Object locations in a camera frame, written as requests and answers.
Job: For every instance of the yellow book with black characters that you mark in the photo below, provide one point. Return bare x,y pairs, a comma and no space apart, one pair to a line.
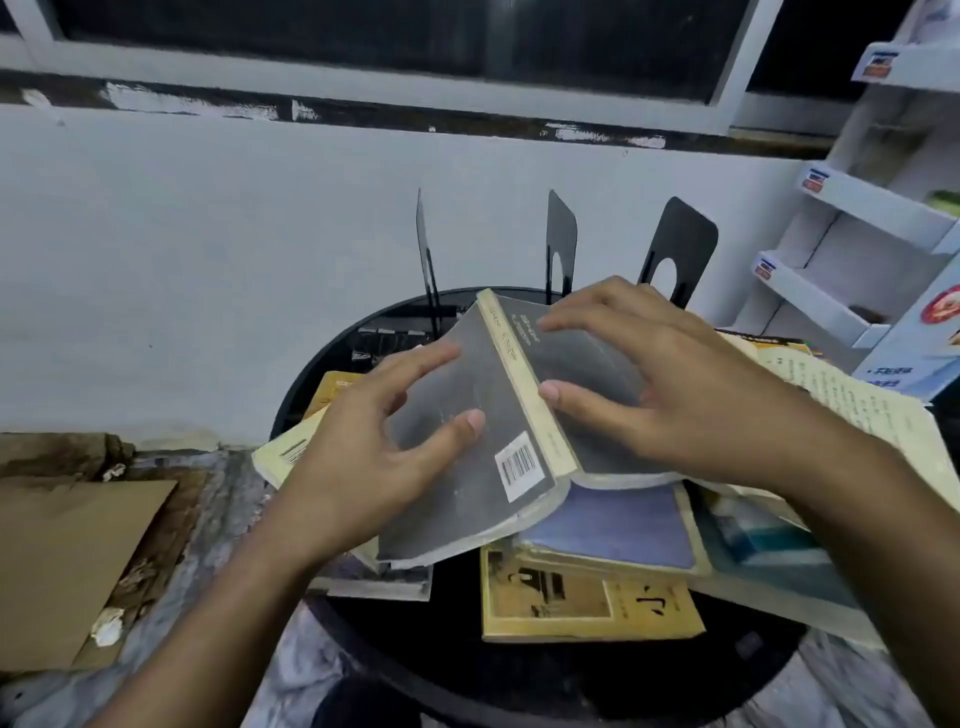
570,607

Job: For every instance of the lavender Hanyu Pinyin dictionary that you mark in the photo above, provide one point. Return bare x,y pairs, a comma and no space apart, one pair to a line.
615,525

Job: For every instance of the brown crumpled rag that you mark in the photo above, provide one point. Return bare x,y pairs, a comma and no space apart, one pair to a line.
60,454

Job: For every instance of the person's left hand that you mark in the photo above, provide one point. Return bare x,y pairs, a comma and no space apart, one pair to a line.
337,480

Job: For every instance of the clear glass cup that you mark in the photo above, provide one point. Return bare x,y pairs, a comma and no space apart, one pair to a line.
885,154

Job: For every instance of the white cardboard display stand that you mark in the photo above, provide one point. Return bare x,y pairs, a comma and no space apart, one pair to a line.
862,202

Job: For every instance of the cream book with barcode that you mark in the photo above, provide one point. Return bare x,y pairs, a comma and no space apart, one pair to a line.
285,454

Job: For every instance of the Van Gogh cover handbook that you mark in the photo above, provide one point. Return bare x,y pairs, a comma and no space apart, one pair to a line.
375,585

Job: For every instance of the person's left forearm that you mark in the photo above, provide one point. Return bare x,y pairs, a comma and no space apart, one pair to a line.
225,637

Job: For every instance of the grey cover book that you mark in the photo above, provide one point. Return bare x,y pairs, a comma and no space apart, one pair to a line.
465,487

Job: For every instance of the orange illustrated cover book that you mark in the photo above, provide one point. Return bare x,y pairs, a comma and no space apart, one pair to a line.
772,343

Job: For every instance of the aluminium frame window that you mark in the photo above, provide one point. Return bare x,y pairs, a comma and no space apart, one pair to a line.
375,37

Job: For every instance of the green tape roll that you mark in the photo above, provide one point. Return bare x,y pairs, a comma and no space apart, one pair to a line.
946,202

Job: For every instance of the small dark brown lid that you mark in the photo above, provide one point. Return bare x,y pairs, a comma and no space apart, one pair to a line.
868,315

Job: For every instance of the round black table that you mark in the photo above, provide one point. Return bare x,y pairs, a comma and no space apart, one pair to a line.
450,652

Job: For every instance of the row of books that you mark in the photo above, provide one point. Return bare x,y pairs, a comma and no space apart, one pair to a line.
679,232

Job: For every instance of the large grey-teal book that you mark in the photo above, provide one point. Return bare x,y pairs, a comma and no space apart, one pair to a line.
795,592

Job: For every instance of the person's right hand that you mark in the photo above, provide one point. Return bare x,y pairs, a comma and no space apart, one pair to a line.
697,405

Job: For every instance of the cream-paged book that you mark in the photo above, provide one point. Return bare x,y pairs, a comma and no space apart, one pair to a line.
862,405

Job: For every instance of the brown cardboard sheet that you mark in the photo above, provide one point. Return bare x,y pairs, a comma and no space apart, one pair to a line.
67,562

